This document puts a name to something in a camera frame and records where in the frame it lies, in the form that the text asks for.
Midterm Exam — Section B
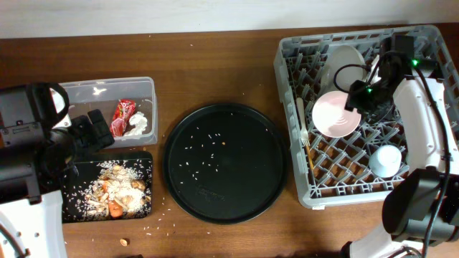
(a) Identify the pile of food scraps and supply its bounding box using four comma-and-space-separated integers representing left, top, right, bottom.
73, 160, 153, 220

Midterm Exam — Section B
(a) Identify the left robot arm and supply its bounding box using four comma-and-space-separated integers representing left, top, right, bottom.
1, 82, 115, 257

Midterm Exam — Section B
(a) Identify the wooden chopstick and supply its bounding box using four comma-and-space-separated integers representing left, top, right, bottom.
306, 145, 314, 171

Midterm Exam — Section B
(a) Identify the black rectangular tray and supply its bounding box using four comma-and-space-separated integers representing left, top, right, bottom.
61, 150, 154, 224

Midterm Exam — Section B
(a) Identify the white tissue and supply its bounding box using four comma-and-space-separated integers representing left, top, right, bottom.
124, 112, 148, 136

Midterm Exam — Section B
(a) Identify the round black tray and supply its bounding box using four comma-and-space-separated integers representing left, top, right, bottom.
163, 103, 288, 224

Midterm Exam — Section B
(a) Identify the grey plate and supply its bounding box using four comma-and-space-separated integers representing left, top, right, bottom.
319, 46, 367, 95

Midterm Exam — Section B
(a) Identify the blue cup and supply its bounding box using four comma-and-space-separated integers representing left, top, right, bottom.
369, 145, 402, 178

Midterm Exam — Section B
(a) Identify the peanut shell on table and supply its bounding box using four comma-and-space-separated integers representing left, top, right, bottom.
120, 239, 128, 247

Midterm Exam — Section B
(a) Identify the grey dishwasher rack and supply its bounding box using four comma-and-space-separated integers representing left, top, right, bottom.
273, 25, 458, 209

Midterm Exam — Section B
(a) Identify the clear plastic bin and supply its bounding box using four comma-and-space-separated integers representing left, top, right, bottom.
60, 77, 158, 148

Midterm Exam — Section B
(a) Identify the white plastic fork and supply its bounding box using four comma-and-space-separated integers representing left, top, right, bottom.
295, 97, 310, 146

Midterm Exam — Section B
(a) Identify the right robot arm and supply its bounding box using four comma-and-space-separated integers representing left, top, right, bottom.
341, 35, 458, 257

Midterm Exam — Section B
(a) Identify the white bowl with food scraps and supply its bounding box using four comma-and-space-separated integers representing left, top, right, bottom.
312, 91, 361, 138

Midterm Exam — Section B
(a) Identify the red snack wrapper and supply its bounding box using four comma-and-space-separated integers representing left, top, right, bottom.
110, 99, 136, 138

